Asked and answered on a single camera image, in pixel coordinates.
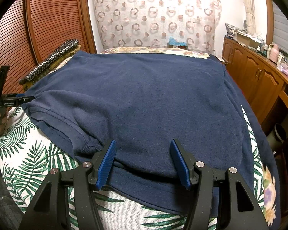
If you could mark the palm leaf print sheet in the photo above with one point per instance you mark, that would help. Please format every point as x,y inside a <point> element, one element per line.
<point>54,192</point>

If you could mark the folded dark circle-patterned garment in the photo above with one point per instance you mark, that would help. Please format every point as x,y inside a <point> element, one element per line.
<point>66,47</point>

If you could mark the wooden louvered wardrobe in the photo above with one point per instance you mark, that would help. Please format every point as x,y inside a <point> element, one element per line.
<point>31,30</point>

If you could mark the cream side curtain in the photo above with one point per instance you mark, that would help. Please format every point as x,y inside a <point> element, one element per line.
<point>250,16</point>

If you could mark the grey window blind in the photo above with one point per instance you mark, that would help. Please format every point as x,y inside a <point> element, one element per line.
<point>280,36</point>

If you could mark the patterned bag on sideboard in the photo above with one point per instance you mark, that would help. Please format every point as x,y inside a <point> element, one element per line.
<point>232,31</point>

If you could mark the circle-patterned sheer curtain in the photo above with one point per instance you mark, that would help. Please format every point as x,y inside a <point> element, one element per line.
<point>150,23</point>

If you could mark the purple tissue pack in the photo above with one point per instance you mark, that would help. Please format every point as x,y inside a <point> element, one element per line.
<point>283,67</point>

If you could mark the pink thermos jug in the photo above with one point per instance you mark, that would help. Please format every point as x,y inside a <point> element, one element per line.
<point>273,53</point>

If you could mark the cardboard box on sideboard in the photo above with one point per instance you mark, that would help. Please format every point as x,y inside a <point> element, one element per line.
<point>248,41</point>

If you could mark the navy blue bed blanket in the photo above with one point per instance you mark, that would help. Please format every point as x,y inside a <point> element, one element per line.
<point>256,163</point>

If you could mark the wooden sideboard cabinet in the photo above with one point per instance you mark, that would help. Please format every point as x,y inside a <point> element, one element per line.
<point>262,84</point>

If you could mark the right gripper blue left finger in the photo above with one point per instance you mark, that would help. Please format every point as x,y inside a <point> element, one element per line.
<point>102,163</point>

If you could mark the box with blue cloth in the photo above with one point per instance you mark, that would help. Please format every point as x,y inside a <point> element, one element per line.
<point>173,43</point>

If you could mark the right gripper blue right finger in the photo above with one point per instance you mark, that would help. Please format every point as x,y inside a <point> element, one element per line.
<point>184,164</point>

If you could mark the navy blue t-shirt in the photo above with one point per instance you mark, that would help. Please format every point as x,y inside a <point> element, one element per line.
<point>139,100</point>

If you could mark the floral bed cover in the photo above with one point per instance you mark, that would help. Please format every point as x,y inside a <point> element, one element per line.
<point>159,202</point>

